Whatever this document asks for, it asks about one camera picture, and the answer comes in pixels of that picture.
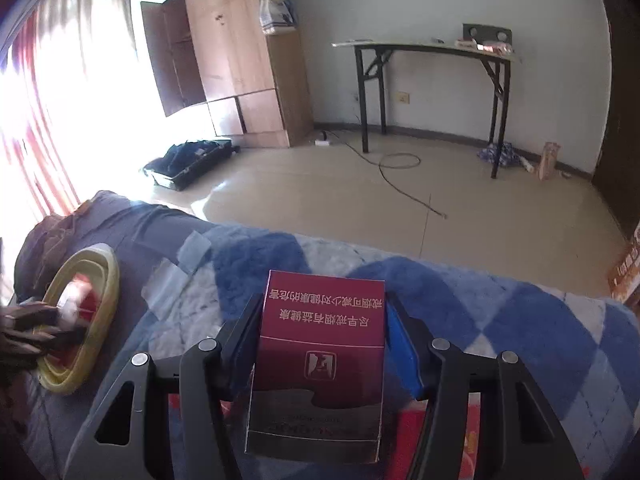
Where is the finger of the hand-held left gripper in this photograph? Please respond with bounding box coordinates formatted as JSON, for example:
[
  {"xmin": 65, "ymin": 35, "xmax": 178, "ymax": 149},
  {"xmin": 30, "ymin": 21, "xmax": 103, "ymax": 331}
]
[
  {"xmin": 0, "ymin": 327, "xmax": 88, "ymax": 362},
  {"xmin": 0, "ymin": 301, "xmax": 63, "ymax": 328}
]

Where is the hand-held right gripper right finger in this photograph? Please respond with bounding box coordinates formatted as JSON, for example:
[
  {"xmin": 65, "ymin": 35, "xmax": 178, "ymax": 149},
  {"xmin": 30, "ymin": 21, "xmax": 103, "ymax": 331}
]
[{"xmin": 384, "ymin": 292, "xmax": 586, "ymax": 480}]

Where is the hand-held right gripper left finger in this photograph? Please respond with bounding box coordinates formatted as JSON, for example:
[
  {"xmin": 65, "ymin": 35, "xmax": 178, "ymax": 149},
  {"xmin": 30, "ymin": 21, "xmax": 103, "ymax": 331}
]
[{"xmin": 62, "ymin": 302, "xmax": 263, "ymax": 480}]

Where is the white silver cigarette box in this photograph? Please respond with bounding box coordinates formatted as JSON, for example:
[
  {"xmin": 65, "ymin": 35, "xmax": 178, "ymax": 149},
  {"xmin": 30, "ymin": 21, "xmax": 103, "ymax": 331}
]
[{"xmin": 244, "ymin": 270, "xmax": 388, "ymax": 465}]

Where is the pale yellow plastic basin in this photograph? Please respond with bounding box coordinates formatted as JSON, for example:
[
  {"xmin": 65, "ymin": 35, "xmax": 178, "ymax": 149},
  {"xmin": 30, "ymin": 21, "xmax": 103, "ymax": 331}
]
[{"xmin": 37, "ymin": 244, "xmax": 121, "ymax": 395}]

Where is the red cigarette box gold print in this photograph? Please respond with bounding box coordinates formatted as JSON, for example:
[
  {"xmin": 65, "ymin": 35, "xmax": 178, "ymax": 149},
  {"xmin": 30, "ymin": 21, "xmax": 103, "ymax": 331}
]
[{"xmin": 390, "ymin": 395, "xmax": 482, "ymax": 480}]

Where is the beige clothing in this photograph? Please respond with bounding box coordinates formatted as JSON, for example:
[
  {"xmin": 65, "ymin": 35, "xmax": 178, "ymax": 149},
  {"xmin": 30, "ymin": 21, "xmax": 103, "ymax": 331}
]
[{"xmin": 20, "ymin": 212, "xmax": 94, "ymax": 281}]

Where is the blue checked blanket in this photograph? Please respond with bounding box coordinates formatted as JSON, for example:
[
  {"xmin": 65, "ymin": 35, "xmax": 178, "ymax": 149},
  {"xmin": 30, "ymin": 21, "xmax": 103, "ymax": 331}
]
[{"xmin": 142, "ymin": 225, "xmax": 640, "ymax": 480}]

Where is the purple bed sheet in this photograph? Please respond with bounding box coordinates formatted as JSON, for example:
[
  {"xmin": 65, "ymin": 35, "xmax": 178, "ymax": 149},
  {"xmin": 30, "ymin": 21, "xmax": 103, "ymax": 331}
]
[{"xmin": 12, "ymin": 190, "xmax": 261, "ymax": 480}]

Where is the black open suitcase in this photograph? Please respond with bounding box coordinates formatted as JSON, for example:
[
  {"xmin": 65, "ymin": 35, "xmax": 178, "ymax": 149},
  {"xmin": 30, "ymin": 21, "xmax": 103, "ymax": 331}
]
[{"xmin": 142, "ymin": 138, "xmax": 240, "ymax": 192}]

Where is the blue floral cloth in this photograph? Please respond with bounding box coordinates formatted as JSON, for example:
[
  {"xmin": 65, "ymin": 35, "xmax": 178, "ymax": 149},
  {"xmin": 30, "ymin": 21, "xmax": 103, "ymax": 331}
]
[{"xmin": 476, "ymin": 142, "xmax": 521, "ymax": 166}]

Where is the red and white curtain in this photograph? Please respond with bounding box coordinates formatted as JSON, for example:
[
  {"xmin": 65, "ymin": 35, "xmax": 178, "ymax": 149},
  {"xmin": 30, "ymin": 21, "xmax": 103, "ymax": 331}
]
[{"xmin": 0, "ymin": 0, "xmax": 135, "ymax": 221}]

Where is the orange cardboard box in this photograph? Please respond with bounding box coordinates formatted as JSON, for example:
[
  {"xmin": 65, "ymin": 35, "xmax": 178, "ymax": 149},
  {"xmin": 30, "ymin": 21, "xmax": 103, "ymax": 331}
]
[{"xmin": 607, "ymin": 225, "xmax": 640, "ymax": 307}]

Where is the brown paper bag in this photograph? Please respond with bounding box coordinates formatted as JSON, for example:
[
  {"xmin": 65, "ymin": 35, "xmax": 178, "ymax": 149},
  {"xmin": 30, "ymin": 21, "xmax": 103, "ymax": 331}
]
[{"xmin": 536, "ymin": 141, "xmax": 561, "ymax": 181}]

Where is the black-legged folding table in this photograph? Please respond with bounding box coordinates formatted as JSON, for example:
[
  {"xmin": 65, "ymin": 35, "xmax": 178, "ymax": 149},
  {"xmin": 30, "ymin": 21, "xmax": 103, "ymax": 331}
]
[{"xmin": 332, "ymin": 37, "xmax": 526, "ymax": 181}]

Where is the wooden wardrobe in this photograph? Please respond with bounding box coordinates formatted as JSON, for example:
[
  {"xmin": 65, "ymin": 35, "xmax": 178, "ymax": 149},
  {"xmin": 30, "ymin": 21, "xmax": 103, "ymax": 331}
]
[{"xmin": 140, "ymin": 0, "xmax": 316, "ymax": 149}]

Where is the grey board with holes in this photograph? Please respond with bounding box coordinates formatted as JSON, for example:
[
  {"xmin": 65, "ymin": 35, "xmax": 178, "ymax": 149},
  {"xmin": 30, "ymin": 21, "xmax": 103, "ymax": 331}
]
[{"xmin": 462, "ymin": 23, "xmax": 515, "ymax": 47}]

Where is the dark wooden door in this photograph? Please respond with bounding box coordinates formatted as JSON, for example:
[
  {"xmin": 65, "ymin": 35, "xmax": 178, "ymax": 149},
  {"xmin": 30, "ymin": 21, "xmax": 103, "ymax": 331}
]
[{"xmin": 570, "ymin": 0, "xmax": 640, "ymax": 243}]

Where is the white plastic bag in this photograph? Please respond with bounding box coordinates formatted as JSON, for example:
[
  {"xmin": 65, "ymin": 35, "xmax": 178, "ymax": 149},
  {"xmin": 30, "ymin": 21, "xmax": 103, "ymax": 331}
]
[{"xmin": 258, "ymin": 0, "xmax": 299, "ymax": 36}]

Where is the black floor cable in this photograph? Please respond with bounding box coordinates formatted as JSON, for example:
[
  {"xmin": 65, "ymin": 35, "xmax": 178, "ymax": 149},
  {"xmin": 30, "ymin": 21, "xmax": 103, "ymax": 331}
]
[{"xmin": 327, "ymin": 129, "xmax": 449, "ymax": 219}]

